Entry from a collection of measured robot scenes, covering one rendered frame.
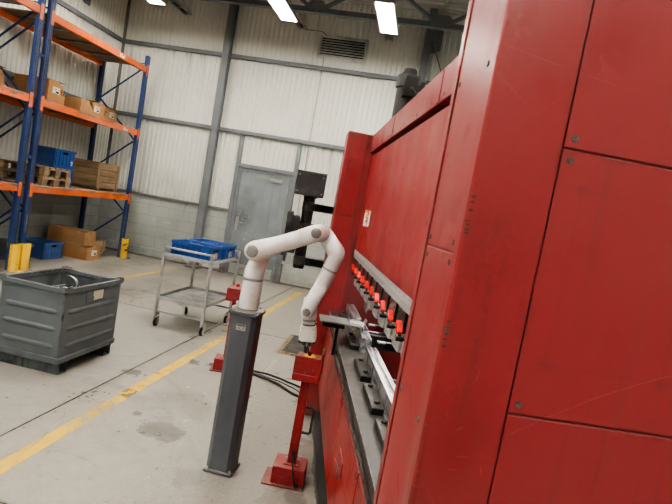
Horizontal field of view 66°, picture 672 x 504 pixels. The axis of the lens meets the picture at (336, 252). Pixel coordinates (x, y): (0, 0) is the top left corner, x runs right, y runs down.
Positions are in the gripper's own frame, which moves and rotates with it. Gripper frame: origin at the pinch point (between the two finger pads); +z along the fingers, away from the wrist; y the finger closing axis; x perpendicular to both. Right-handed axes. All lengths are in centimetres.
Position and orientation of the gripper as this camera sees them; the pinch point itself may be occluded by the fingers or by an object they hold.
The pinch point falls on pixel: (306, 349)
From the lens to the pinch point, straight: 312.8
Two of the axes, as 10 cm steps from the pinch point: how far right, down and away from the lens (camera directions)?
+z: -0.9, 9.9, 0.8
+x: -0.7, 0.7, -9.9
